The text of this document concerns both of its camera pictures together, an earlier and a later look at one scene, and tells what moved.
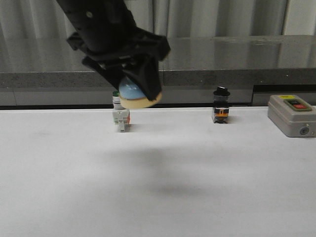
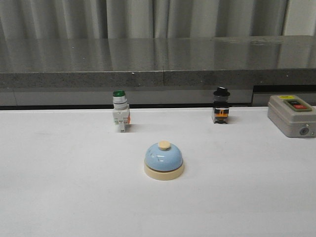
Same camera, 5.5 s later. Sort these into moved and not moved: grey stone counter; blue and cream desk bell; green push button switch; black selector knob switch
Moved: blue and cream desk bell
Not moved: grey stone counter; green push button switch; black selector knob switch
